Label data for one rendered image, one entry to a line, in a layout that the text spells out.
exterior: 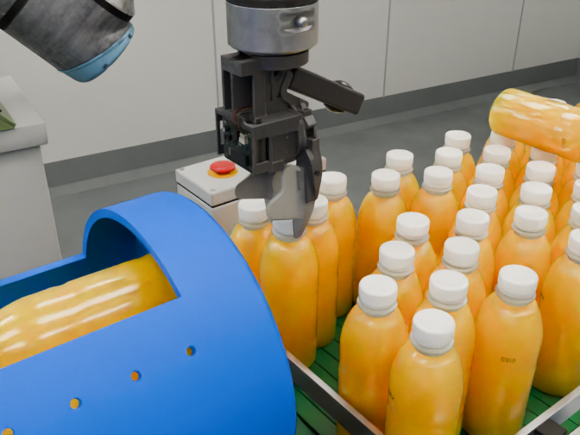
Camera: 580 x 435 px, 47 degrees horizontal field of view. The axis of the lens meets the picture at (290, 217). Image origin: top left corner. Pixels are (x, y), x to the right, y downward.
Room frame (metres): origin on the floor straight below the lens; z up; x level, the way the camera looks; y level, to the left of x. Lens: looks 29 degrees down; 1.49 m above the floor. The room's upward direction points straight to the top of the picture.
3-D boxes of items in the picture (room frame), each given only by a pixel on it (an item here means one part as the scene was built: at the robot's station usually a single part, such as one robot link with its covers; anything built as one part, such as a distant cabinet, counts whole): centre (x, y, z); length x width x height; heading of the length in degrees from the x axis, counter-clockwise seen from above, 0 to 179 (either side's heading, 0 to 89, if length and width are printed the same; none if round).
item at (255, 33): (0.66, 0.02, 1.35); 0.10 x 0.09 x 0.05; 37
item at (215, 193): (0.88, 0.06, 1.05); 0.20 x 0.10 x 0.10; 127
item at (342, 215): (0.81, -0.06, 1.00); 0.07 x 0.07 x 0.19
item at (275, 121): (0.65, 0.02, 1.26); 0.09 x 0.08 x 0.12; 127
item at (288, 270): (0.67, 0.00, 1.02); 0.07 x 0.07 x 0.19
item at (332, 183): (0.81, -0.06, 1.10); 0.04 x 0.04 x 0.02
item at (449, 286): (0.56, -0.16, 1.10); 0.04 x 0.04 x 0.02
